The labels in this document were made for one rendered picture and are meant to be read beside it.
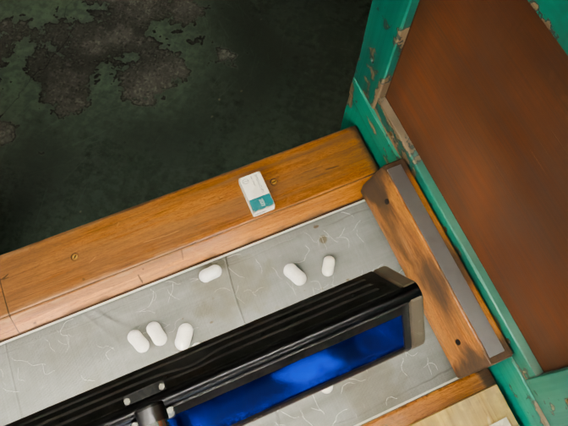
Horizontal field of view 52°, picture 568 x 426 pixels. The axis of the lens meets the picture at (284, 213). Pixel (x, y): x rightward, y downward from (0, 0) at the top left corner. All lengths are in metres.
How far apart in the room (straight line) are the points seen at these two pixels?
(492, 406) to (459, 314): 0.14
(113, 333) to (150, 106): 1.13
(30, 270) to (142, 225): 0.17
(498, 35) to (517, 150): 0.12
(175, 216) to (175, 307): 0.13
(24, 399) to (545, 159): 0.72
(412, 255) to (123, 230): 0.42
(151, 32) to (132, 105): 0.28
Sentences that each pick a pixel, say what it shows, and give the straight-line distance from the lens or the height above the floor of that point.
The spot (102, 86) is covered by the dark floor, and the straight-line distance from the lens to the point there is 1.98.
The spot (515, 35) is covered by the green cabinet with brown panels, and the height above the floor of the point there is 1.16.
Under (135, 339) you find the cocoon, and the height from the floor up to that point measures 0.76.
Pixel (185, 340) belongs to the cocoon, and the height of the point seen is 0.76.
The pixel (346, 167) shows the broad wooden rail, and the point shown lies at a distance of 0.93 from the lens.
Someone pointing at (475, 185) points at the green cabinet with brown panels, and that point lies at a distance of 0.73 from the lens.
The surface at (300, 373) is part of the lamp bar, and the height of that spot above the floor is 1.08.
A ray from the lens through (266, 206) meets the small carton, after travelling 0.87.
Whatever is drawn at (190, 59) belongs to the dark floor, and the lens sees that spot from 1.99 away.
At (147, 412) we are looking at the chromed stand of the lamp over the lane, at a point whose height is 1.12.
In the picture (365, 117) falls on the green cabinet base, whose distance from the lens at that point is 0.93.
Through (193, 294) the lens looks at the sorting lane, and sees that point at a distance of 0.88.
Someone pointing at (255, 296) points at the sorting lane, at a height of 0.74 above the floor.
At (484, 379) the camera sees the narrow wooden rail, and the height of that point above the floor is 0.76.
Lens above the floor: 1.59
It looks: 68 degrees down
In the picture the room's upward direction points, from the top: 6 degrees clockwise
